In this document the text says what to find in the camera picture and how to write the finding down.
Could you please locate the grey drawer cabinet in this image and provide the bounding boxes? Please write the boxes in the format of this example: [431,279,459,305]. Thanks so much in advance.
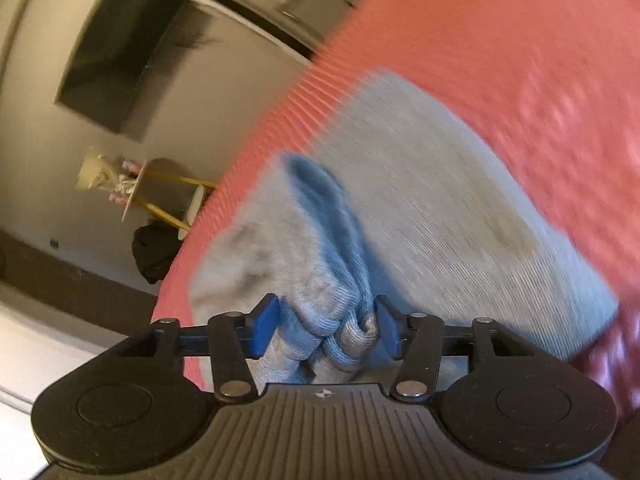
[272,0,389,56]

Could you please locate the red ribbed bedspread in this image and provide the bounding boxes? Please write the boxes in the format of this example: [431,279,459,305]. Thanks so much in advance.
[155,0,640,457]

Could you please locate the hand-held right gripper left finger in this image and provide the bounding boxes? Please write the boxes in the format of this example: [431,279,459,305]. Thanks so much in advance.
[119,294,279,403]

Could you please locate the dark wooden door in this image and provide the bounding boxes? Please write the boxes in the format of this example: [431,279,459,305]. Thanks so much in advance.
[0,231,162,342]

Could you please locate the cream wrapped flower bouquet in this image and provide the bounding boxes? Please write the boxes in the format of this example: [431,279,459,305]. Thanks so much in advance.
[75,145,126,194]

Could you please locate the grey-blue fleece pants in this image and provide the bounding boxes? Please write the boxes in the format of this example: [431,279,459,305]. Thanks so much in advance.
[189,67,621,387]

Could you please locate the yellow-legged round side table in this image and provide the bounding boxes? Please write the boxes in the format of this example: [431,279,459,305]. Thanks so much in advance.
[121,157,219,241]

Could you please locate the black bag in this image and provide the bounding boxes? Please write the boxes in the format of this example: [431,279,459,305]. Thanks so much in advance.
[131,222,187,285]

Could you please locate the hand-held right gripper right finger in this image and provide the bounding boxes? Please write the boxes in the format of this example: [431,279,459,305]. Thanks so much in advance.
[374,294,532,403]

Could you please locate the black wall television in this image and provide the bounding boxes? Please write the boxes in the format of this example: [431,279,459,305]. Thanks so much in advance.
[54,0,224,144]

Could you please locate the white tower air conditioner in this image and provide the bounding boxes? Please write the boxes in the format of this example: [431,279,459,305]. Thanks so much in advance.
[179,0,322,62]

